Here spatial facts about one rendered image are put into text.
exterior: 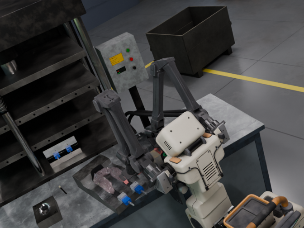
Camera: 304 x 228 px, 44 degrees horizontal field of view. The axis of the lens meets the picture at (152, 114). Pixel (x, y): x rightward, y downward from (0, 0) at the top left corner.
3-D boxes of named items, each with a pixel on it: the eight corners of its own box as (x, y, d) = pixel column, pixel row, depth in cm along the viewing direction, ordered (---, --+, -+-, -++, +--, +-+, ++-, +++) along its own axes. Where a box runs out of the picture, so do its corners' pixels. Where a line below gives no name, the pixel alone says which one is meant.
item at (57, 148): (82, 152, 309) (73, 135, 301) (52, 168, 303) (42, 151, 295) (68, 128, 351) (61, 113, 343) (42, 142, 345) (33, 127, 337)
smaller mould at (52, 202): (63, 219, 245) (58, 211, 241) (41, 231, 241) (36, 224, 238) (57, 202, 262) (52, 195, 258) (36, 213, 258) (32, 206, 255)
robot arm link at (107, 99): (102, 99, 175) (118, 88, 179) (90, 97, 187) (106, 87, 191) (141, 175, 191) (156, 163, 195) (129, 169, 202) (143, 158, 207)
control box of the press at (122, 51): (185, 173, 368) (135, 35, 296) (159, 189, 361) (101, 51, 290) (174, 163, 386) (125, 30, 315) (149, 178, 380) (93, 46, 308)
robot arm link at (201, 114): (206, 121, 205) (212, 118, 209) (193, 109, 208) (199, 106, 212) (199, 132, 211) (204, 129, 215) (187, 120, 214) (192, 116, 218)
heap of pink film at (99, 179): (130, 178, 248) (126, 170, 244) (110, 196, 239) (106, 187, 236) (108, 167, 267) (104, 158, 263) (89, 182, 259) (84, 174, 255)
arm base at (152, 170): (151, 182, 183) (169, 168, 188) (140, 170, 185) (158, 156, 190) (149, 188, 190) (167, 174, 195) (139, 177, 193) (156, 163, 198)
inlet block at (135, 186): (150, 194, 234) (148, 187, 231) (145, 199, 231) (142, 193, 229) (138, 187, 243) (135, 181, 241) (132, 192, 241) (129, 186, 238)
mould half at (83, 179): (148, 188, 243) (143, 175, 238) (118, 215, 231) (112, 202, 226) (106, 164, 280) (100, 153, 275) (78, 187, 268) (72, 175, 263)
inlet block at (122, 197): (138, 205, 229) (135, 199, 226) (132, 211, 226) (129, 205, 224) (125, 197, 238) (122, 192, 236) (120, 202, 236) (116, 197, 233)
